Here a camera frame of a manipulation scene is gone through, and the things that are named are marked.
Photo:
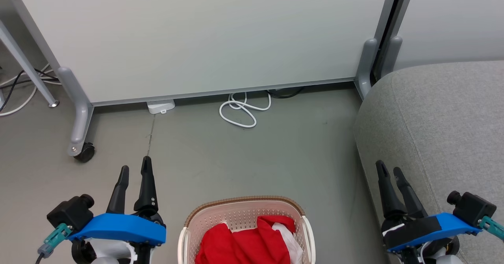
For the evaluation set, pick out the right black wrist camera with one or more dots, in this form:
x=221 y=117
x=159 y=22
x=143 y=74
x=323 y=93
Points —
x=472 y=209

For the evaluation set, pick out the red cloth garment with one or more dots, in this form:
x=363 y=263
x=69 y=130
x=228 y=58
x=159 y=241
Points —
x=244 y=244

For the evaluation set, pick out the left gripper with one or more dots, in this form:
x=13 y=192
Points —
x=114 y=248

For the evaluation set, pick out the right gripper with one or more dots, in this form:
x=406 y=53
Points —
x=429 y=254

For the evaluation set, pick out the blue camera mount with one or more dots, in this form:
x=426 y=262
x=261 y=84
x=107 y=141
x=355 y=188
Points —
x=122 y=228
x=445 y=226

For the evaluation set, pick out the grey partition foot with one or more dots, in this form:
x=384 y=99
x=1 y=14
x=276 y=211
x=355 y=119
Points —
x=80 y=110
x=391 y=57
x=366 y=65

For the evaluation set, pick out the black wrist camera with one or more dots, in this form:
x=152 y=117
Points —
x=69 y=214
x=472 y=209

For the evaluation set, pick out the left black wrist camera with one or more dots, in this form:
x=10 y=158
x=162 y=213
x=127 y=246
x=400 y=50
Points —
x=69 y=214

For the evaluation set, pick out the grey fabric sofa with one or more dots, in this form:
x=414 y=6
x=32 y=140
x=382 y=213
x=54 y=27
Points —
x=441 y=130

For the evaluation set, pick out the white power box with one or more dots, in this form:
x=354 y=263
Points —
x=160 y=106

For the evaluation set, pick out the grey metal table leg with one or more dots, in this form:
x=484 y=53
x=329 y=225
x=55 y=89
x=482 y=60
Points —
x=23 y=61

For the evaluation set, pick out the black caster wheel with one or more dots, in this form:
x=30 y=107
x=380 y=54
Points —
x=86 y=153

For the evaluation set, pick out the left blue camera mount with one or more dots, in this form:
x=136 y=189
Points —
x=122 y=228

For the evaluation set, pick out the beige perforated laundry basket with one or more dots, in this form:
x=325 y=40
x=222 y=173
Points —
x=220 y=216

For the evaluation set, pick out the white partition panel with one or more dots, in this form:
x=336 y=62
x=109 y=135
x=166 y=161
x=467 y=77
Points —
x=204 y=35
x=453 y=19

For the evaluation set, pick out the right blue camera mount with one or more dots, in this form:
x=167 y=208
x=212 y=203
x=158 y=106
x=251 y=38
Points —
x=445 y=226

